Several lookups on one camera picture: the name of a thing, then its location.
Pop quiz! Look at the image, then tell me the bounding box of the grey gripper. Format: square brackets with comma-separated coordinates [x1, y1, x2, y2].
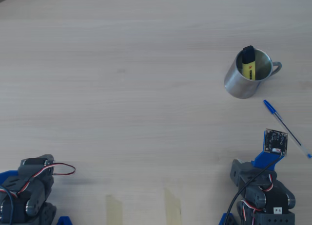
[230, 158, 278, 187]

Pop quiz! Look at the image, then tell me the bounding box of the blue cap ballpoint pen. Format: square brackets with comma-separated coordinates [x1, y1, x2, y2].
[263, 99, 312, 159]

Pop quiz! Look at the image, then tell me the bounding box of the blue idle arm base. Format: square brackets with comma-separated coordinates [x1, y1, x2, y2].
[0, 170, 74, 225]

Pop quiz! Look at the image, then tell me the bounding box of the blue working arm base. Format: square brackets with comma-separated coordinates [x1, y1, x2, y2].
[218, 212, 238, 225]

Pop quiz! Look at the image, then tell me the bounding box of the silver metal cup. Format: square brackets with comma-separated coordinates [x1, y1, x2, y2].
[224, 48, 283, 99]

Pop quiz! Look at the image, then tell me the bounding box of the long clear tape strip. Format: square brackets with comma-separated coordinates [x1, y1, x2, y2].
[163, 187, 182, 225]

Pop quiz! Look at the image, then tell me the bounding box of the yellow highlighter black cap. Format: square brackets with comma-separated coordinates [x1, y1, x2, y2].
[242, 45, 257, 81]

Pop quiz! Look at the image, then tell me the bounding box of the short clear tape strip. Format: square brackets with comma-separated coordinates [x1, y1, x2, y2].
[105, 194, 123, 225]

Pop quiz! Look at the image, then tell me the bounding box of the black camera cable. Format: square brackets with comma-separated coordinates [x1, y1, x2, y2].
[223, 150, 283, 225]

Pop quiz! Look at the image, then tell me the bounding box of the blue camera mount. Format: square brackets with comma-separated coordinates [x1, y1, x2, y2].
[252, 130, 285, 173]

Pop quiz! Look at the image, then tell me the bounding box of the red white arm servo wire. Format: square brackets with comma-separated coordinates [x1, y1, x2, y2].
[240, 173, 275, 225]

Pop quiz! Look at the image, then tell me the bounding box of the black camera circuit board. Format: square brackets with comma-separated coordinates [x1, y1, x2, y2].
[264, 128, 289, 157]

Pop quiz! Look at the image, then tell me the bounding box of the looping red white servo wire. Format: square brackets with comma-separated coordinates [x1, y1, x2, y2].
[17, 162, 77, 195]

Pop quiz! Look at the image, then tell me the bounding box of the dark blue cable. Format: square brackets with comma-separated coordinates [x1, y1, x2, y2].
[0, 186, 16, 225]

